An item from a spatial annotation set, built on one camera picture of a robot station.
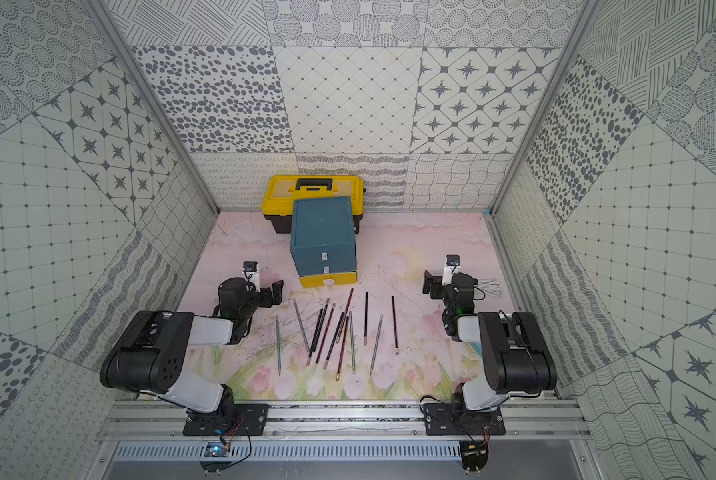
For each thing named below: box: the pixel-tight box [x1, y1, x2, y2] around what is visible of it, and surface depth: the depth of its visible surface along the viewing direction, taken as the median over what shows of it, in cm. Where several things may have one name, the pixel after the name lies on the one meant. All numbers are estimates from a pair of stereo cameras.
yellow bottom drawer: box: [299, 272, 358, 288], surface depth 97 cm
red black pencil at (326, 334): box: [315, 303, 336, 364], surface depth 90 cm
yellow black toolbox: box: [262, 175, 366, 234], surface depth 106 cm
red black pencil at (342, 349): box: [336, 316, 349, 381], surface depth 87 cm
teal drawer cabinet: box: [290, 196, 357, 276], surface depth 87 cm
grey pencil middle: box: [349, 311, 356, 374], surface depth 88 cm
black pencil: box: [364, 292, 368, 346], surface depth 94 cm
